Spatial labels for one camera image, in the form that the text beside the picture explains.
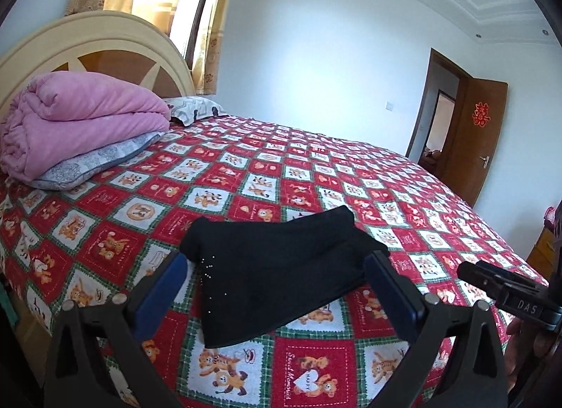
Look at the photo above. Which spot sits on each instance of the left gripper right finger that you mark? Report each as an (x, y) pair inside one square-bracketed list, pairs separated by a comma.
[(474, 375)]

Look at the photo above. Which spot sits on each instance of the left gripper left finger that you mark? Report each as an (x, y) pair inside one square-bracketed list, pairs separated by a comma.
[(76, 374)]

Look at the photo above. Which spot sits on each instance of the black pants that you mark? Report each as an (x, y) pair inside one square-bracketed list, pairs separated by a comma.
[(257, 277)]

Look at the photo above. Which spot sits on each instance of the right hand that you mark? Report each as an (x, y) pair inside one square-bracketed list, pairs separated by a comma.
[(523, 339)]

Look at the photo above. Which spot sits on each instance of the wooden nightstand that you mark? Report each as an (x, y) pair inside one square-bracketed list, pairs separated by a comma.
[(542, 256)]

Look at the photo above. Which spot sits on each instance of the red plaid cloth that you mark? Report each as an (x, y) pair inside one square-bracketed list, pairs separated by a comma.
[(550, 217)]

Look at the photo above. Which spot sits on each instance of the red patterned bedspread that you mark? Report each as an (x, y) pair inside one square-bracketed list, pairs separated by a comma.
[(107, 234)]

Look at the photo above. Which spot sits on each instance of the brown wooden door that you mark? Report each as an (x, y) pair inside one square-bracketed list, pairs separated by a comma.
[(465, 175)]

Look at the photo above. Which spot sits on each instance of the red door decoration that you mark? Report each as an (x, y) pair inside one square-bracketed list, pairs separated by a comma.
[(480, 115)]

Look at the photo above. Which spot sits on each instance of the grey patterned pillow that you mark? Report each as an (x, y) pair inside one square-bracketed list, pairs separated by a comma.
[(75, 171)]

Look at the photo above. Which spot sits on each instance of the pink folded blanket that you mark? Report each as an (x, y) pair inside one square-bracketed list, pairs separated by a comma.
[(63, 114)]

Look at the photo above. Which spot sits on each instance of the white patterned pillow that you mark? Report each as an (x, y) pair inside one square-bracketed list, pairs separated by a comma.
[(191, 109)]

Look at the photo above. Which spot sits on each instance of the yellow right curtain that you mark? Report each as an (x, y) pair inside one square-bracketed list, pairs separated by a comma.
[(208, 46)]

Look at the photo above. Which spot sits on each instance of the beige wooden headboard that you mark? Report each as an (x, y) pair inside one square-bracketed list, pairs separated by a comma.
[(113, 43)]

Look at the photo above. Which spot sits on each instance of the window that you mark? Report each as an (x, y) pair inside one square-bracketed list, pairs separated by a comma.
[(184, 28)]

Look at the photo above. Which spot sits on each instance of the silver door handle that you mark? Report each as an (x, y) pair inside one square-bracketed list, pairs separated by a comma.
[(485, 161)]

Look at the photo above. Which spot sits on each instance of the brown door frame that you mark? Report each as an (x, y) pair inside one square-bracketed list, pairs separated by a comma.
[(444, 78)]

